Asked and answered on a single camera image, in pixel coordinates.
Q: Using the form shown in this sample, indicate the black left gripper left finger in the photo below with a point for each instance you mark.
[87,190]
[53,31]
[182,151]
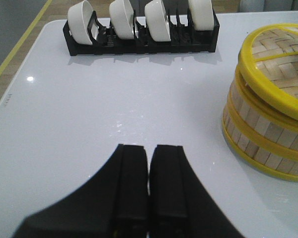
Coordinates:
[112,204]

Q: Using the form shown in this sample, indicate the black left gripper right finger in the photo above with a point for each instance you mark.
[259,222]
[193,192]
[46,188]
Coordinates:
[180,207]

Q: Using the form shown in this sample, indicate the yellow bamboo steamer basket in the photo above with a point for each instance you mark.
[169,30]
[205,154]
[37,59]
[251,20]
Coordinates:
[249,120]
[258,153]

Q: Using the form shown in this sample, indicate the yellow woven bamboo steamer lid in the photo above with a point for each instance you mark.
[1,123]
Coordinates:
[268,62]

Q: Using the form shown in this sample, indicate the black dish rack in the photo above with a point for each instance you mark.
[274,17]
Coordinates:
[184,39]

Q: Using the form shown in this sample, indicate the white ceramic bowl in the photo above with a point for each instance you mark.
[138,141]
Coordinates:
[157,21]
[78,19]
[202,14]
[121,15]

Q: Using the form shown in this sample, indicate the white ceramic bowl leftmost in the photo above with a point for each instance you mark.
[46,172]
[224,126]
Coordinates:
[78,19]

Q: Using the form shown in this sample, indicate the white ceramic bowl rightmost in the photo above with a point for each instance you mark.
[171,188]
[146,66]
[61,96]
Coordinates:
[202,14]

